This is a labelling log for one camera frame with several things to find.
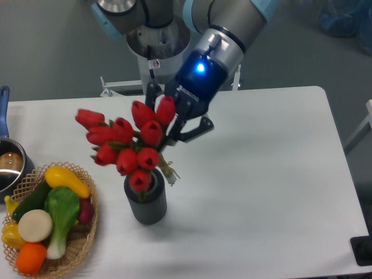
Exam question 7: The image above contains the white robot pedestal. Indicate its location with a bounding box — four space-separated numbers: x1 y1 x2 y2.
92 1 249 94

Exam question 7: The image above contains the beige round bun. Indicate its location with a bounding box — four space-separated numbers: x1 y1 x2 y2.
18 209 53 242

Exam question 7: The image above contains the blue plastic bag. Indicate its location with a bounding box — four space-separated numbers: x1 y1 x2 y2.
316 1 371 55

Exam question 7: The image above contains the orange fruit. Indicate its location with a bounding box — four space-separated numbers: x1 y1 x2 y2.
15 242 47 275

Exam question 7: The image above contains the blue handled saucepan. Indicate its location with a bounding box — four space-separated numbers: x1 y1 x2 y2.
1 85 34 204

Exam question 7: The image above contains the red tulip bouquet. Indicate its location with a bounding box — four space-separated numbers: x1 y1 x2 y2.
75 96 178 202

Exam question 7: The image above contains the woven wicker basket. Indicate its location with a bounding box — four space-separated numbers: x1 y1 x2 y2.
1 162 99 278

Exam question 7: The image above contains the green cucumber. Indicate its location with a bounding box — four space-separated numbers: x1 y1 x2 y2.
12 180 52 222

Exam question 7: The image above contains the yellow banana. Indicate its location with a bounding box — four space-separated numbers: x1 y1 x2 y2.
4 195 20 216

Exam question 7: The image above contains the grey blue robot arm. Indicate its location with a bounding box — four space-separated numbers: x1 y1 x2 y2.
91 1 278 147

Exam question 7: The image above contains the green bok choy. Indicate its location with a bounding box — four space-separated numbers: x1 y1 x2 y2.
44 186 80 260

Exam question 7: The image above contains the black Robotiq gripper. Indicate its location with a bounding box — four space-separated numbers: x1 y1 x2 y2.
145 51 227 146

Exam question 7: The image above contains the dark grey ribbed vase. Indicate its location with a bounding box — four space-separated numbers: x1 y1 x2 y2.
124 169 167 225

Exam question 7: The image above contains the red radish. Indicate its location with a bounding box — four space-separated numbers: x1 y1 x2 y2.
77 199 95 224

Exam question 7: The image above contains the yellow squash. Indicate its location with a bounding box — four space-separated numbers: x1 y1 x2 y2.
44 166 91 199

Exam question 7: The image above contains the black box at edge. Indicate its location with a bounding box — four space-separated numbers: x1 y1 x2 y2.
350 236 371 266

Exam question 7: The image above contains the yellow bell pepper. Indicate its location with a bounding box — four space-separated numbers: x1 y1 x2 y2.
1 221 26 250

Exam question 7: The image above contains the white frame at right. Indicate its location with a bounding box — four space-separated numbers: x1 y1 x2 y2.
344 99 371 156

